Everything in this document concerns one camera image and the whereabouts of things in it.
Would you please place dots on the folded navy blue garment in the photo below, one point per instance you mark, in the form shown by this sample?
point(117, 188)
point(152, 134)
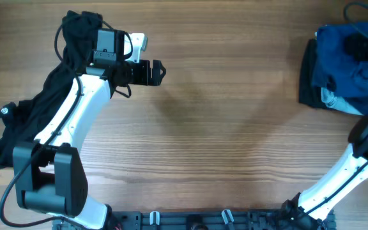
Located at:
point(361, 104)

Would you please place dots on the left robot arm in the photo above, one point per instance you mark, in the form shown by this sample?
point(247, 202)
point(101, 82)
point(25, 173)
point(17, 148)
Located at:
point(49, 176)

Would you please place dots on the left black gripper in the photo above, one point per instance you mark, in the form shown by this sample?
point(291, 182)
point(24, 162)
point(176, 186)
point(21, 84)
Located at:
point(142, 78)

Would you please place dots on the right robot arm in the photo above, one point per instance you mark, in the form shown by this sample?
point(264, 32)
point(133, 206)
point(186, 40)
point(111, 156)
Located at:
point(312, 206)

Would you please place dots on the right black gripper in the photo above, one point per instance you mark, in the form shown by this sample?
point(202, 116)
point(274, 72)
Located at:
point(364, 42)

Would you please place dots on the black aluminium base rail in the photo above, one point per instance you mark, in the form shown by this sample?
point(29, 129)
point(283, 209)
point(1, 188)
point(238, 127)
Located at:
point(226, 219)

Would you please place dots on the black t-shirt with logo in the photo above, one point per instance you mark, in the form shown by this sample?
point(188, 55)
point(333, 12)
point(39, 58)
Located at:
point(25, 119)

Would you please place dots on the folded black garment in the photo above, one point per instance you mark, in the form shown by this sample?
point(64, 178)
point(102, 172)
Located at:
point(307, 93)

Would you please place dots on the blue t-shirt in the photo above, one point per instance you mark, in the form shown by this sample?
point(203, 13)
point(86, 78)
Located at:
point(334, 69)

